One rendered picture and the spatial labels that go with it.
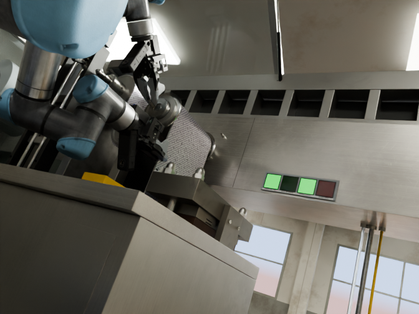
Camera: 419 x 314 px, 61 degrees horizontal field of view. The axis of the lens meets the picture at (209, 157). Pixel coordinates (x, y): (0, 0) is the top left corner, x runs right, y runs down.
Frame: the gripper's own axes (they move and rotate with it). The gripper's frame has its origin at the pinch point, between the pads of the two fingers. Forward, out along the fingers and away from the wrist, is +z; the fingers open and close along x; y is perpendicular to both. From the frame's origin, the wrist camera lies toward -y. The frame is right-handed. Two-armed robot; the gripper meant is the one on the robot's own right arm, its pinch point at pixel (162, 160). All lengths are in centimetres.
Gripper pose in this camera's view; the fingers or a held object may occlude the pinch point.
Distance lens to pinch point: 110.7
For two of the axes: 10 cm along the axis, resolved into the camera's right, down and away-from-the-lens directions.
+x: -8.4, -1.0, 5.3
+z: 4.4, 4.5, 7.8
